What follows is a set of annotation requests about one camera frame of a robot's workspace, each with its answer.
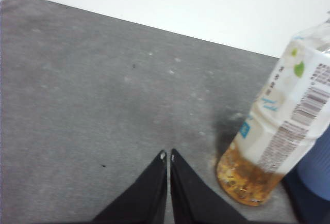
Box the dark blue tray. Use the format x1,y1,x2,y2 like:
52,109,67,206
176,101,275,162
283,171,330,224

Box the blue ribbed cup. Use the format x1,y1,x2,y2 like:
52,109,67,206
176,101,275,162
296,124,330,201

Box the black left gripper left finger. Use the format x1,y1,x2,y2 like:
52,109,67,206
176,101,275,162
92,149,168,224

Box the pale tea bottle white label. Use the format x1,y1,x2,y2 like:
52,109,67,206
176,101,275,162
216,9,330,206

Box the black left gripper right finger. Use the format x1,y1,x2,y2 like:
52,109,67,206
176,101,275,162
170,148,248,224

